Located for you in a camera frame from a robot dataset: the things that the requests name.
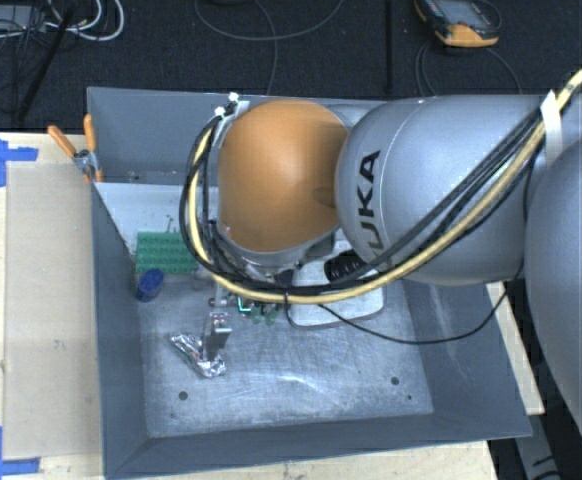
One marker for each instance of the dark blue cup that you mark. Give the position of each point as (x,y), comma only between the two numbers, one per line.
(150,285)

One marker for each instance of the green studded flat block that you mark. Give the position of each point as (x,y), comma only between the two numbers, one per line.
(163,254)

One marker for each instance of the crumpled silver foil packet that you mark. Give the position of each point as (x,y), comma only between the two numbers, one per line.
(191,350)

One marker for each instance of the black cylinder on white bracket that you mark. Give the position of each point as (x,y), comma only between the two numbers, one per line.
(343,267)

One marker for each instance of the grey metal bin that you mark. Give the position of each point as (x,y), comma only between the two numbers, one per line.
(296,398)

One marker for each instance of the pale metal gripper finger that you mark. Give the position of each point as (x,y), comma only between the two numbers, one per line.
(206,345)
(220,340)

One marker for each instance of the pale cardboard board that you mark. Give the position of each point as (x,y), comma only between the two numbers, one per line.
(46,318)

